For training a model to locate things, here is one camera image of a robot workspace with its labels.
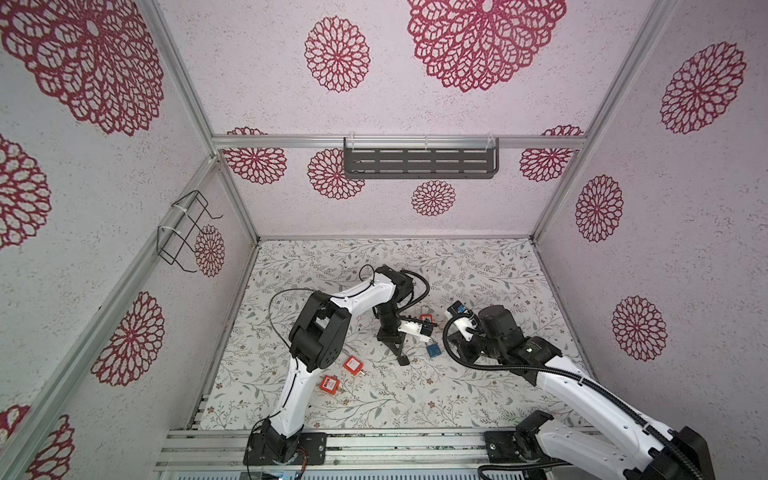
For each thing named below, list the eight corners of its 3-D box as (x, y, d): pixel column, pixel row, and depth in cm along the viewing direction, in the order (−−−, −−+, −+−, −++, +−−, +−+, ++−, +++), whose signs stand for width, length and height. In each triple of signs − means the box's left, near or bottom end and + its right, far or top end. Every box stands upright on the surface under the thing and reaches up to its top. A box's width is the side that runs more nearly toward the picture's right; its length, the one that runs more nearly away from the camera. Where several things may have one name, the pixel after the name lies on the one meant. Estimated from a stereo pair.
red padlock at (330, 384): (319, 388, 85) (318, 386, 84) (327, 373, 88) (326, 370, 87) (334, 395, 84) (333, 393, 83) (342, 380, 87) (341, 377, 85)
